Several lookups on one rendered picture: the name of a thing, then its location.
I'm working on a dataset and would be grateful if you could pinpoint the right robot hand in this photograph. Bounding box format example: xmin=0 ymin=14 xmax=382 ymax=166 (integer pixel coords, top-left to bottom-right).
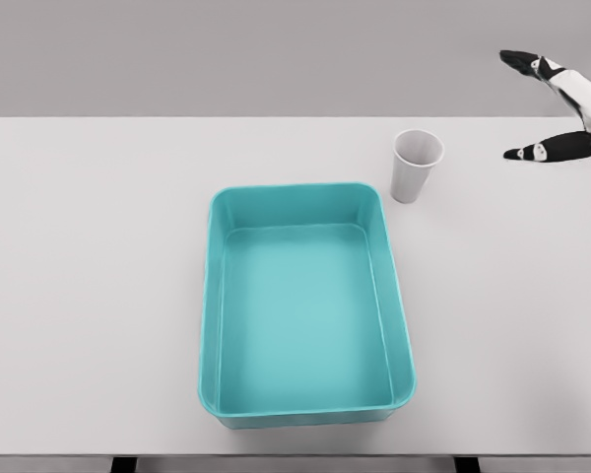
xmin=498 ymin=48 xmax=591 ymax=164

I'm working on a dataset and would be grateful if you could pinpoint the white paper cup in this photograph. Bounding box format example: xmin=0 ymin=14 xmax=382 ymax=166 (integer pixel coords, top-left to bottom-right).
xmin=389 ymin=128 xmax=446 ymax=204

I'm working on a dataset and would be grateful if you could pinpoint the teal plastic basket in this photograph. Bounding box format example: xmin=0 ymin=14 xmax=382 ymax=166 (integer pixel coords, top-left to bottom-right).
xmin=197 ymin=181 xmax=419 ymax=431

